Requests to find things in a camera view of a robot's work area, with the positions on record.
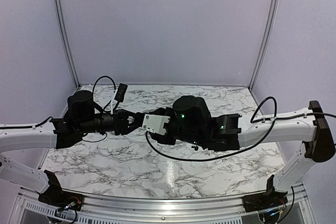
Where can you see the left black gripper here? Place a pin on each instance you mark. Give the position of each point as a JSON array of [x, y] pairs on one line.
[[121, 117]]

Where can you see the right aluminium frame post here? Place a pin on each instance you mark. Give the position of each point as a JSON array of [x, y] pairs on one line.
[[264, 43]]

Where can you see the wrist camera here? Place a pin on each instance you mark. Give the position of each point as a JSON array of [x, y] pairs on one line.
[[155, 123], [118, 96]]

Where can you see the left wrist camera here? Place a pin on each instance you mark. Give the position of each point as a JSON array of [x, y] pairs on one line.
[[118, 96]]

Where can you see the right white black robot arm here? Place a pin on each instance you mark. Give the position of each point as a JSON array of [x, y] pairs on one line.
[[189, 120]]

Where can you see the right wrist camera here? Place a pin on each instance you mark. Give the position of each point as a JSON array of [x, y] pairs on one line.
[[155, 123]]

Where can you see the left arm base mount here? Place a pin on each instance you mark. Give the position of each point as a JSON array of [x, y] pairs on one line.
[[64, 200]]

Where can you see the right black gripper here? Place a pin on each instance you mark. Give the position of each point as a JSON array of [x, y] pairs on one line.
[[163, 112]]

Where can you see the front aluminium rail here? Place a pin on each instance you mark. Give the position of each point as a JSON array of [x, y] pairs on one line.
[[109, 209]]

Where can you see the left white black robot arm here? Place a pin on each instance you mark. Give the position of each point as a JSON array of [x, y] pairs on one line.
[[83, 116]]

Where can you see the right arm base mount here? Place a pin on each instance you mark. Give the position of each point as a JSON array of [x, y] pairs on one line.
[[260, 201]]

